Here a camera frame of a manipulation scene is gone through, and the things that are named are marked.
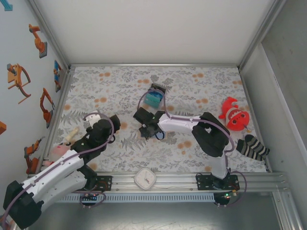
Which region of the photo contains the black VIP credit card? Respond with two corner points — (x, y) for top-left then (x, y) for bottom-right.
(151, 83), (166, 93)

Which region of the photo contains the teal credit card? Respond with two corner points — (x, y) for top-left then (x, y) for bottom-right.
(146, 92), (162, 103)
(144, 97), (160, 107)

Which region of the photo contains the cream bone toy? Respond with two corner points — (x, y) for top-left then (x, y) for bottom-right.
(65, 127), (80, 142)

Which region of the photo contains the pink plush doll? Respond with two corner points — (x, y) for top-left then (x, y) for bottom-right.
(43, 143), (73, 167)

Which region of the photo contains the white square clock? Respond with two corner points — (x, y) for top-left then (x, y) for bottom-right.
(133, 167), (157, 192)

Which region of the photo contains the floral table mat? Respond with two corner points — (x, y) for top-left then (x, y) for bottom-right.
(49, 66), (271, 173)

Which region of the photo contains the blue and orange sticker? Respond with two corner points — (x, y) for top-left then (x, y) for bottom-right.
(53, 59), (67, 93)

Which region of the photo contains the red fish plush toy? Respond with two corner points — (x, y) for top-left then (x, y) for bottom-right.
(218, 96), (251, 132)

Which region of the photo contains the black striped sock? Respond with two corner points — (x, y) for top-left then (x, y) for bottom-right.
(236, 134), (271, 161)

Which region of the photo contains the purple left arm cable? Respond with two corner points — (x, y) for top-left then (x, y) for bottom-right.
(3, 112), (117, 225)

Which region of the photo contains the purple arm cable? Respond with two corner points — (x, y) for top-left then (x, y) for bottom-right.
(138, 92), (235, 173)
(3, 112), (117, 225)

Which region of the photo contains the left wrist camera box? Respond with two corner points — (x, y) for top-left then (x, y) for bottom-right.
(83, 110), (102, 126)

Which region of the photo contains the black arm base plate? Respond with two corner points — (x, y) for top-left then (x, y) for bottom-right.
(195, 172), (240, 191)
(94, 175), (113, 192)

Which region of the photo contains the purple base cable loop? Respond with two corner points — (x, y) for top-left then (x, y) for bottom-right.
(80, 189), (106, 209)
(217, 172), (248, 208)

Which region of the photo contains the grey slotted cable duct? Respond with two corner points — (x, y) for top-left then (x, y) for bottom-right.
(57, 193), (215, 203)

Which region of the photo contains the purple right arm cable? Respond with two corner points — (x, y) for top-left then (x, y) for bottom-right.
(138, 92), (235, 173)

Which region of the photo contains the aluminium frame post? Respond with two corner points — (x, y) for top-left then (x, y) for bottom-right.
(28, 0), (71, 69)
(238, 0), (287, 70)

